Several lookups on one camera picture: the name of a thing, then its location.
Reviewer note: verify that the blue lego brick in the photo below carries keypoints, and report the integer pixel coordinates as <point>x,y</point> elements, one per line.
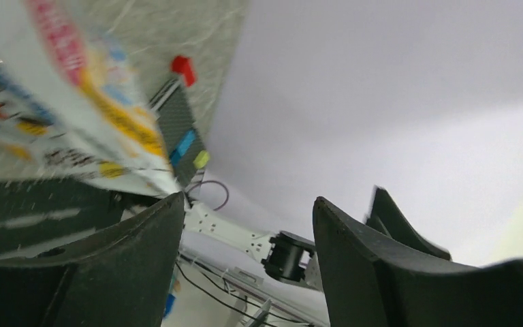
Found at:
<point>182,147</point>

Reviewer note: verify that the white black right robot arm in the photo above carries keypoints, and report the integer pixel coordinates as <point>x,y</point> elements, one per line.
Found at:
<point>286,257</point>

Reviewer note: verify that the yellow-green lego brick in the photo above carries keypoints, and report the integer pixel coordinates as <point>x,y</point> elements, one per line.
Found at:
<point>201,160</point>

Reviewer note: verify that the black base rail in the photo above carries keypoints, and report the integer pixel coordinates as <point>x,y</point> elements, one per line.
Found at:
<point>33,212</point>

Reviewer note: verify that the cat food bag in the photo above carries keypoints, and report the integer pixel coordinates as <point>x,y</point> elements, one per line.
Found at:
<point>70,102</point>

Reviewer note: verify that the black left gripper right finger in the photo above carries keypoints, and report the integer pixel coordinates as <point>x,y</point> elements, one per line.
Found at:
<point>371,279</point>

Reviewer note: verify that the grey lego baseplate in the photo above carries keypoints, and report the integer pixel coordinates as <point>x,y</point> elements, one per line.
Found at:
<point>175,118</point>

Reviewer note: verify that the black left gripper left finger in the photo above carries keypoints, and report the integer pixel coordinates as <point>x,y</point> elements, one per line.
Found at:
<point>119,276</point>

